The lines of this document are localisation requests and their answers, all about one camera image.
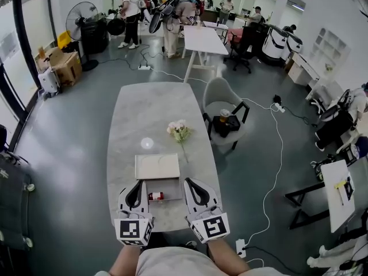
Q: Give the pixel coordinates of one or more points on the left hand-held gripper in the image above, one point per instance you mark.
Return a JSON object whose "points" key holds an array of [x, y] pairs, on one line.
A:
{"points": [[132, 229]]}

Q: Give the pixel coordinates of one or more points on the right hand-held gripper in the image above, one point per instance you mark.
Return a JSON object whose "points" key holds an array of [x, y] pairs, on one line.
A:
{"points": [[211, 226]]}

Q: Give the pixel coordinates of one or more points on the small red bottle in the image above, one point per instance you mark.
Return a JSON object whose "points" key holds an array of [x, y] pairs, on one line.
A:
{"points": [[156, 196]]}

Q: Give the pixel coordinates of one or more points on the grey box with lid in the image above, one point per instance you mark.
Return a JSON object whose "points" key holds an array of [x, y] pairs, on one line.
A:
{"points": [[157, 167]]}

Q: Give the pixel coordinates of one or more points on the person's right forearm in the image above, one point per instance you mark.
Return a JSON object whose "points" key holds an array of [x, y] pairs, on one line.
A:
{"points": [[227, 257]]}

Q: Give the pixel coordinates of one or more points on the person's left forearm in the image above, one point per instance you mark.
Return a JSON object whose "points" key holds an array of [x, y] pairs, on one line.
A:
{"points": [[124, 262]]}

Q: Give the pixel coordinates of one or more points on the brown cardboard box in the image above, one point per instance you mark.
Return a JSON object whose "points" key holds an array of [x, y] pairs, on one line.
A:
{"points": [[67, 66]]}

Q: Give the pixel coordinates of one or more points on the white power strip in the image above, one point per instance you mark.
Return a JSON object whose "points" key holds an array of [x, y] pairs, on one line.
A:
{"points": [[279, 107], [144, 67], [241, 247]]}

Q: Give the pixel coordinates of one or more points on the pink flower bouquet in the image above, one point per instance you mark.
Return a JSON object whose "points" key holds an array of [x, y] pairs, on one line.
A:
{"points": [[180, 132]]}

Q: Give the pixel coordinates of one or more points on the person's light shirt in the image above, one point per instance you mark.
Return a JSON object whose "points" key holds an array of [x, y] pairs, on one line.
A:
{"points": [[178, 263]]}

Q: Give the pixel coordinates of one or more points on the black square tray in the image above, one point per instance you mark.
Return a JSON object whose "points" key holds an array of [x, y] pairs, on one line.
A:
{"points": [[230, 125]]}

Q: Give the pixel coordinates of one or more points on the clear drink cup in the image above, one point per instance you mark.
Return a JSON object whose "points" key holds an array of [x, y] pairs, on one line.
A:
{"points": [[224, 116]]}

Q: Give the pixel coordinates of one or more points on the grey chair with black legs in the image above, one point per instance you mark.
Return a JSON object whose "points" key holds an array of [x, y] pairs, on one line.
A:
{"points": [[220, 95]]}

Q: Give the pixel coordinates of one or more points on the black trolley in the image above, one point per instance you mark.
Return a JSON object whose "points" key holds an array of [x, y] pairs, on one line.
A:
{"points": [[13, 200]]}

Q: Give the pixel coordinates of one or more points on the white portable appliance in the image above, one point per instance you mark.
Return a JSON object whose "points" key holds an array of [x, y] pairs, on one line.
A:
{"points": [[49, 80]]}

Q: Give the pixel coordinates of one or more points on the white trestle table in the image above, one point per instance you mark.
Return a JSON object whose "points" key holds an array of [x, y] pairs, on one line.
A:
{"points": [[202, 40]]}

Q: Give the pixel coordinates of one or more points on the black office chair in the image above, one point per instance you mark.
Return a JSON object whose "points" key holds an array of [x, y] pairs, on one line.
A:
{"points": [[243, 43]]}

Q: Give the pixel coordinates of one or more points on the white drawer desk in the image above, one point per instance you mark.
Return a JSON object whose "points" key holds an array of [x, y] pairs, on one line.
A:
{"points": [[302, 68]]}

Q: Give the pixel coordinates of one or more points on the black cabinet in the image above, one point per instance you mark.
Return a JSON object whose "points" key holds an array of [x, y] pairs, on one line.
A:
{"points": [[95, 36]]}

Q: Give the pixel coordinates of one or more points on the white and black pod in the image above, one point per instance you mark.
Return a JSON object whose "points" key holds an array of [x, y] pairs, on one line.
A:
{"points": [[277, 42]]}

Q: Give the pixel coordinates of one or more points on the yellow container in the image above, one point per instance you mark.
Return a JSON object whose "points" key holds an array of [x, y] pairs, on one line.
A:
{"points": [[63, 40]]}

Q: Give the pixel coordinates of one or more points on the black standing fan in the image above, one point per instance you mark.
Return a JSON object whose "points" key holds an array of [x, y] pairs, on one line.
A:
{"points": [[77, 22]]}

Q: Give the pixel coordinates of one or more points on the white table with black frame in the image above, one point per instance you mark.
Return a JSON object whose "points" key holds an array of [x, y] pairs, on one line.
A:
{"points": [[337, 200]]}

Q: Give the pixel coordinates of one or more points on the white wall shelf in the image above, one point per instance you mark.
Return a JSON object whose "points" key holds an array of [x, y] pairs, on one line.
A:
{"points": [[330, 46]]}

